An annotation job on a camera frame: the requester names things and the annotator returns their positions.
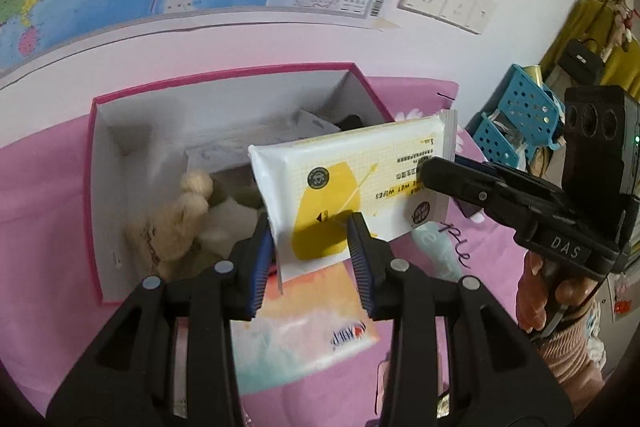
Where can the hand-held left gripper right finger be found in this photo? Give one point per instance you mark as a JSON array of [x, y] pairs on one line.
[[361, 259]]

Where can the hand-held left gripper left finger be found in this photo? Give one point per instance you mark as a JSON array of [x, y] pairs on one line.
[[260, 259]]

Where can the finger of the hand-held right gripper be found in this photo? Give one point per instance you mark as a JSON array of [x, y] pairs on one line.
[[465, 187], [475, 166]]

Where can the green frog plush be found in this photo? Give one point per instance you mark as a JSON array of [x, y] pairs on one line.
[[225, 217]]

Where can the beige teddy bear plush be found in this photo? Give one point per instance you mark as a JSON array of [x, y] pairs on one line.
[[165, 232]]

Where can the white yellow wet wipes pack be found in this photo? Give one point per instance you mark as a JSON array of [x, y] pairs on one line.
[[325, 167]]

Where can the pink cardboard box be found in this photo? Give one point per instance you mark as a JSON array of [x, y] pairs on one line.
[[130, 122]]

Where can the person's right forearm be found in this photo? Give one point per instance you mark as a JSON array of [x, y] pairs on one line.
[[565, 357]]

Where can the pastel soft tissue pack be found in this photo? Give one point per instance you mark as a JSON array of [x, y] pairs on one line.
[[300, 332]]

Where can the person's right hand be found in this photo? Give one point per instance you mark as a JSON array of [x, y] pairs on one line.
[[535, 297]]

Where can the blue perforated basket rack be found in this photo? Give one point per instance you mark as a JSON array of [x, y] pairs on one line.
[[520, 102]]

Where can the black handbag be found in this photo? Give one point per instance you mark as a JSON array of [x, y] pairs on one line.
[[580, 59]]

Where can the yellow hanging cloth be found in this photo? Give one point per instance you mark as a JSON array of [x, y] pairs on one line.
[[590, 17]]

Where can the small hanging plush doll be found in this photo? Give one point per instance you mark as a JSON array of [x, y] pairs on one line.
[[622, 19]]

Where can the pink printed bedsheet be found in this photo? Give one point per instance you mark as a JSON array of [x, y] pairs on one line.
[[45, 207]]

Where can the white wall switch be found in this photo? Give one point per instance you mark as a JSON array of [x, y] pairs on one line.
[[482, 14]]

